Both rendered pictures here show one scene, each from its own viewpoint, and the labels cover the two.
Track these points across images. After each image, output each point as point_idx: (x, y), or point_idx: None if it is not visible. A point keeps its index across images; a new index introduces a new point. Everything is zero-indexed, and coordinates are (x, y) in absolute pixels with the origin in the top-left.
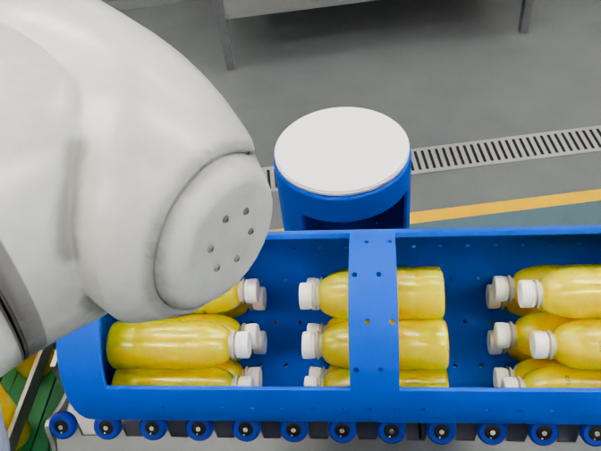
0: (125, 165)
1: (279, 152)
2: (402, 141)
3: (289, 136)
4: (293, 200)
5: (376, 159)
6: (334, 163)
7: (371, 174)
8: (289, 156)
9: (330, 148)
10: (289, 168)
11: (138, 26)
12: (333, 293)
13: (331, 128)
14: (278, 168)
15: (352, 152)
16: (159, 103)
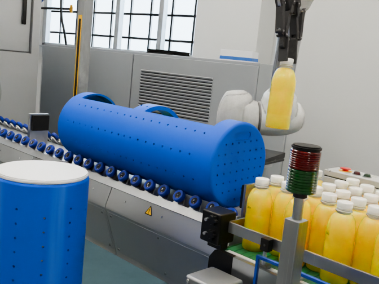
0: None
1: (69, 178)
2: (20, 161)
3: (49, 178)
4: (88, 189)
5: (43, 163)
6: (59, 169)
7: (57, 163)
8: (68, 176)
9: (48, 171)
10: (79, 175)
11: None
12: None
13: (27, 172)
14: (82, 178)
15: (44, 167)
16: None
